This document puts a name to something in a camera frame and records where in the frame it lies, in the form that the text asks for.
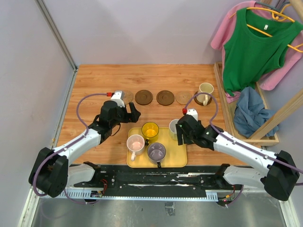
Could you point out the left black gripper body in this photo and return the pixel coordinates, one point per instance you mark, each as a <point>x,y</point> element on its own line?
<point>122,116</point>

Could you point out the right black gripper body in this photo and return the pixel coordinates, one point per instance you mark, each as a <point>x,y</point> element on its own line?
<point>188,138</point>

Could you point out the white mug yellow handle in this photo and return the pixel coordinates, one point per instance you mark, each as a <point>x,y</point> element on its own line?
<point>173,130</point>

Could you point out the dark brown coaster back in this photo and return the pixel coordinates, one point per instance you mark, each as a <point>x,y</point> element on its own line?
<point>143,97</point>

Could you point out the dark brown coaster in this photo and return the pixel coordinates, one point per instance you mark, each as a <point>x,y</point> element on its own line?
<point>143,97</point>
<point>165,97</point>
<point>201,103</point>

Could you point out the woven coaster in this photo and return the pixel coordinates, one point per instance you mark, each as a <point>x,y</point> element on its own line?
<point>182,97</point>
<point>128,96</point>

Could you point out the purple ceramic mug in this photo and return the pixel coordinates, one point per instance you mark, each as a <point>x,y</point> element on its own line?
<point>156,153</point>

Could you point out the cream ceramic mug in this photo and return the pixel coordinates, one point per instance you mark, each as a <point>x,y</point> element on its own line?
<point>205,89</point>

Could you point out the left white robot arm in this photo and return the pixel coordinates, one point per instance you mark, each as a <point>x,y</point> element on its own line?
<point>49,175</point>

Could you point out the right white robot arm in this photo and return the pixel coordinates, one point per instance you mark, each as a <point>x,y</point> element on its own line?
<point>275,172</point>

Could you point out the yellow glass mug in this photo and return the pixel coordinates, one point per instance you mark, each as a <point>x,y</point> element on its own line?
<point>150,132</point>

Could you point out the yellow plastic tray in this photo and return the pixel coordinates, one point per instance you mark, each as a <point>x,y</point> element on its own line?
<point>176,156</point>

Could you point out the pink ceramic mug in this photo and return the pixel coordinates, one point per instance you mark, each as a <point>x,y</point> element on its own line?
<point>135,144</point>

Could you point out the blue crumpled cloth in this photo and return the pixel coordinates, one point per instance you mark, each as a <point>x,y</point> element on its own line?
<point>250,112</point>

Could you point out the aluminium corner profile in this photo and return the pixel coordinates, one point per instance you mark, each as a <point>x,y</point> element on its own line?
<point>51,23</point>

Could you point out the green tank top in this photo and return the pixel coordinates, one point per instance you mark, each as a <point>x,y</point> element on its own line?
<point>243,67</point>

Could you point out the yellow clothes hanger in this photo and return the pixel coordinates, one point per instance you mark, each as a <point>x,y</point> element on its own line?
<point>253,31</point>

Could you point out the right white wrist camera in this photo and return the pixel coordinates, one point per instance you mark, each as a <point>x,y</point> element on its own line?
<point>193,113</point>

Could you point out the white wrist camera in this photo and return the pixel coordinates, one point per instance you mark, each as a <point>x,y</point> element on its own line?
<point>193,113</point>
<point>118,98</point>

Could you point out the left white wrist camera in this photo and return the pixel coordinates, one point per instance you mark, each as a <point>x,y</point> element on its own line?
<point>118,98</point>

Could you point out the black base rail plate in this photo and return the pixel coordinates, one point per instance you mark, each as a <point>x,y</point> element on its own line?
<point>95,182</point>

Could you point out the wooden rack frame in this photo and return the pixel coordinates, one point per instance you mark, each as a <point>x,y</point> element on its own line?
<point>257,52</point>

